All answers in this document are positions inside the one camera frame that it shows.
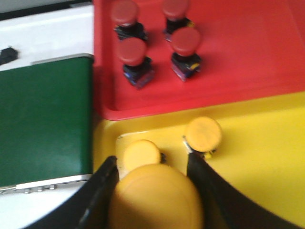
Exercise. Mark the steel conveyor end plate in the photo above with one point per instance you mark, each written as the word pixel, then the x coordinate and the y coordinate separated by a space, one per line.
pixel 39 186

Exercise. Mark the yellow plastic tray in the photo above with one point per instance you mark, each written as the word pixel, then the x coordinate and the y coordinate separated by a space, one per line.
pixel 262 151

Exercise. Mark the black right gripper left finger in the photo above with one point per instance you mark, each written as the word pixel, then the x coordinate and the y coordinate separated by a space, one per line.
pixel 88 207

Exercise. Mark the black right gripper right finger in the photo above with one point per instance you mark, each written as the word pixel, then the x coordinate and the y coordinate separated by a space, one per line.
pixel 224 204

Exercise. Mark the red mushroom push button switch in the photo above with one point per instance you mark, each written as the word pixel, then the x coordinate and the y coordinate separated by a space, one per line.
pixel 124 14

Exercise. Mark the green conveyor belt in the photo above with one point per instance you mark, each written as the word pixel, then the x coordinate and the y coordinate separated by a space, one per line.
pixel 46 121

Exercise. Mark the yellow mushroom push button switch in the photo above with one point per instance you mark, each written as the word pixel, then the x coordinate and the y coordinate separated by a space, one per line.
pixel 141 152

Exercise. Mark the red plastic tray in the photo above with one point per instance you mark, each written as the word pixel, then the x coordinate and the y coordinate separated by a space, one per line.
pixel 249 48

